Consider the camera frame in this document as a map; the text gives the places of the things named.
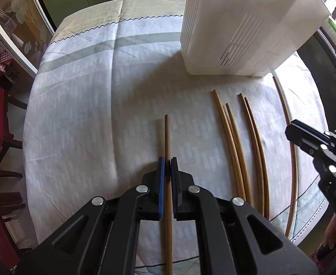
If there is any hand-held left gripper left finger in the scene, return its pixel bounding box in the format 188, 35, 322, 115
14, 156, 167, 275

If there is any white plastic utensil holder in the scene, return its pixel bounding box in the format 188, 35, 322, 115
179, 0, 330, 78

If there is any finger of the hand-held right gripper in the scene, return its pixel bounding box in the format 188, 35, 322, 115
291, 119, 334, 144
285, 124, 325, 157

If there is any grey green patterned tablecloth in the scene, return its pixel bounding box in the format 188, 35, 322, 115
23, 0, 330, 275

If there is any group of wooden chopsticks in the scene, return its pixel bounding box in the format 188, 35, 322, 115
212, 76, 300, 239

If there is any dark brown single chopstick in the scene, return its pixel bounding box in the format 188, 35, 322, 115
163, 115, 174, 275

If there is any glass sliding door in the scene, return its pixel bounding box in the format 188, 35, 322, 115
0, 0, 57, 78

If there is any person's right hand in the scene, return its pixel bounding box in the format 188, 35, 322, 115
327, 214, 336, 250

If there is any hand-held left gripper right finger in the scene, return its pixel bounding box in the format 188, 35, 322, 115
170, 157, 320, 275

